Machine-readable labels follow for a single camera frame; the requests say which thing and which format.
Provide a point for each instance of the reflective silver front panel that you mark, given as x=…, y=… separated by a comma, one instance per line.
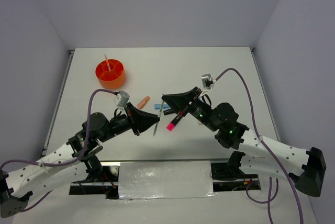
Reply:
x=165, y=180

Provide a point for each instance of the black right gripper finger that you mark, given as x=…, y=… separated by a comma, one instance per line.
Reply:
x=188, y=94
x=179, y=104

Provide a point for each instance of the orange translucent pen cap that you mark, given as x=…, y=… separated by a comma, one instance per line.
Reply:
x=143, y=102

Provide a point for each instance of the blue translucent pen cap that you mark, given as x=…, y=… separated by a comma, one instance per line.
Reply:
x=158, y=107

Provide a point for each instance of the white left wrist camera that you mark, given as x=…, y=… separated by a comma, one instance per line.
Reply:
x=121, y=99

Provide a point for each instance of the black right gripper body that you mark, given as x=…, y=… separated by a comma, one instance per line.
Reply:
x=196, y=108

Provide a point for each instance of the black highlighter pink cap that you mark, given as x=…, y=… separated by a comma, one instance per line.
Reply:
x=177, y=118

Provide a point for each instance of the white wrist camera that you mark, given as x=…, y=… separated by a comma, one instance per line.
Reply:
x=121, y=99
x=208, y=83

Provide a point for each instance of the black highlighter orange cap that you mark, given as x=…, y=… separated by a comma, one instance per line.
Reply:
x=168, y=112

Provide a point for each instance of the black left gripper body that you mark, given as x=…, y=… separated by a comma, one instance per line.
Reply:
x=133, y=123

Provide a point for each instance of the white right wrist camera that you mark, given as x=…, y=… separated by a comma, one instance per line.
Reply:
x=208, y=83

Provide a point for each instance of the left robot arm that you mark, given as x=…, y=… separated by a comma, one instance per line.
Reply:
x=74, y=161

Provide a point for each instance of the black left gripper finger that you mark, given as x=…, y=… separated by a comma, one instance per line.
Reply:
x=144, y=124
x=140, y=114

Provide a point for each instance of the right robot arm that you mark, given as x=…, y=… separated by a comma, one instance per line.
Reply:
x=253, y=154

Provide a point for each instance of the orange round divided container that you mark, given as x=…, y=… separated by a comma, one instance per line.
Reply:
x=113, y=79

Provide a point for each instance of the orange slim pen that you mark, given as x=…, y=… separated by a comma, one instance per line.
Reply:
x=107, y=62

